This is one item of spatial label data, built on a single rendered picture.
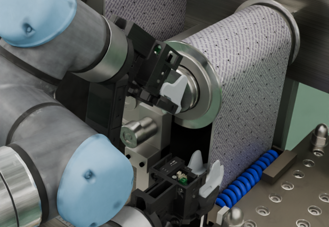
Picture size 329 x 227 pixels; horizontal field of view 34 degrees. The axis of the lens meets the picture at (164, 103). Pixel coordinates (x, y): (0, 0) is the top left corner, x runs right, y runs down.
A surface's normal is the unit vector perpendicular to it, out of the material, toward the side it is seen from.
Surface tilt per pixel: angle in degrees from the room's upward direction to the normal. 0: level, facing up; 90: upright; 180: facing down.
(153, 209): 90
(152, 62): 50
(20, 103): 17
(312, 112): 0
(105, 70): 111
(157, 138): 90
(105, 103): 79
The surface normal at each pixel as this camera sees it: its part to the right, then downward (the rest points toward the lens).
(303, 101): 0.05, -0.84
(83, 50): 0.64, 0.59
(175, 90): 0.77, 0.37
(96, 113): -0.63, 0.20
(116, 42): 0.89, -0.11
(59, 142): 0.17, -0.69
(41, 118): -0.19, -0.72
